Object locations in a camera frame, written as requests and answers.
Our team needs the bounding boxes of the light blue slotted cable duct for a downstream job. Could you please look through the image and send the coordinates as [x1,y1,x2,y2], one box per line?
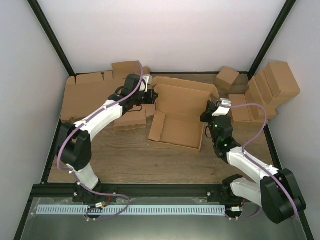
[35,204,226,217]

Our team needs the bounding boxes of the right black frame post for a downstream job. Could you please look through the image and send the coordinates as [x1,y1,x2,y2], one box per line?
[247,0,297,80]

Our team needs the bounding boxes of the large folded cardboard box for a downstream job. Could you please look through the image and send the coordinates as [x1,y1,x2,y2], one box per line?
[264,61,301,108]

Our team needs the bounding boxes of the black frame post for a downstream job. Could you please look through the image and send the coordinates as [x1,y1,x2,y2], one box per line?
[27,0,76,76]
[247,0,297,80]

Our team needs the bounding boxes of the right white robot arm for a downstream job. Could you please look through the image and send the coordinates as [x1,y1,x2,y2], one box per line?
[200,98,307,224]

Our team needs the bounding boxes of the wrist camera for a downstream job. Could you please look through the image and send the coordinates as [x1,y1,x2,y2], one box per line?
[212,98,232,117]
[139,74,153,92]

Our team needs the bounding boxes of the folded box on table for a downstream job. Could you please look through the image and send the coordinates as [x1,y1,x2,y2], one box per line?
[228,94,251,127]

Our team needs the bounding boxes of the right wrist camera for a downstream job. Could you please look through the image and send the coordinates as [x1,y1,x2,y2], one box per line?
[212,98,232,117]

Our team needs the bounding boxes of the row of folded boxes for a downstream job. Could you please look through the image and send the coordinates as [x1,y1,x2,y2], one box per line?
[245,70,277,120]

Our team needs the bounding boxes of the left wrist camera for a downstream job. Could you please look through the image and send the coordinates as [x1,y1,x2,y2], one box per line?
[139,74,153,92]

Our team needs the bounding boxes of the small folded cardboard box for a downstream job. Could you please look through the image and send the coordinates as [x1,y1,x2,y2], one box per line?
[214,66,240,91]

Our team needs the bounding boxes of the stack of flat cardboard blanks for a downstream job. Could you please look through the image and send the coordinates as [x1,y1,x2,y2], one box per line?
[60,61,156,131]

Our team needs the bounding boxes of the left black frame post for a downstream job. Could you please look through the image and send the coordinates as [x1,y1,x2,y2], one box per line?
[27,0,76,76]

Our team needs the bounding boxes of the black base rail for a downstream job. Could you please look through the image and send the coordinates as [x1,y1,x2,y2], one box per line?
[30,183,227,203]

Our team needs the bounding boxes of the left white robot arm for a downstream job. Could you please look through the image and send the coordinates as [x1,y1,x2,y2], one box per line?
[55,74,159,202]

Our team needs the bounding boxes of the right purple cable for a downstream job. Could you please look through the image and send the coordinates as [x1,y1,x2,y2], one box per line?
[224,103,300,222]

